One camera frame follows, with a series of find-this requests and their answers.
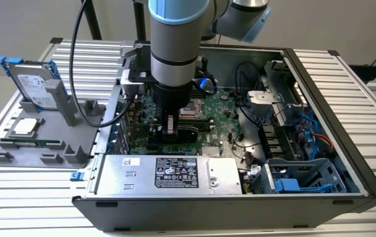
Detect green graphics card black shroud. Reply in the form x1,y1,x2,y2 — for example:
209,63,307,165
127,123,198,146

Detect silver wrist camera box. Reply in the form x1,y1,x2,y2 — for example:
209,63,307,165
119,69,151,96

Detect red wire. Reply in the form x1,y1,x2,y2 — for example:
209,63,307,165
317,133,335,149

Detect grey plastic parts rack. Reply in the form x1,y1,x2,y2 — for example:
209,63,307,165
0,79,106,170

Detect silver power supply unit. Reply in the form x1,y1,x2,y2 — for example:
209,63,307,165
94,155,243,196

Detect open black PC case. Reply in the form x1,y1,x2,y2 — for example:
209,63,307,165
70,40,376,233

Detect CPU socket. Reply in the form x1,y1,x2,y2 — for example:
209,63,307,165
178,98,205,118

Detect silver metal drive bay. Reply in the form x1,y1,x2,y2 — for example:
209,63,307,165
246,60,306,126

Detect loose green RAM stick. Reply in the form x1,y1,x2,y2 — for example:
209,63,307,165
0,139,62,148

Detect blue wire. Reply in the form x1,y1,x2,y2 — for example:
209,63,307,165
295,111,322,158

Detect blue plastic drive carrier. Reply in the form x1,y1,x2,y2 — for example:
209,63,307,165
274,179,339,194

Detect small silver heat sink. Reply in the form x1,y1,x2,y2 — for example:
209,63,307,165
201,145,222,157

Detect thin black wire loop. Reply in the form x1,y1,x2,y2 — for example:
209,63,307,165
234,61,261,100

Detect silver CPU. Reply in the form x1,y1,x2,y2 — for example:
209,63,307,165
11,118,39,136

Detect black stand pole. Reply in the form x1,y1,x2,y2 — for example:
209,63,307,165
81,0,103,40
133,1,147,41

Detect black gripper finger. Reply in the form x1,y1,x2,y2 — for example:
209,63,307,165
161,109,179,143

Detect green motherboard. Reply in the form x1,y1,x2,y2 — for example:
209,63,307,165
121,86,243,156

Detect grey metal disk cage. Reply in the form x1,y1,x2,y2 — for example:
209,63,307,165
249,158,346,195

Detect hard disk in blue carrier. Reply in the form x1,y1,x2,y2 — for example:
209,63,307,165
0,56,67,112

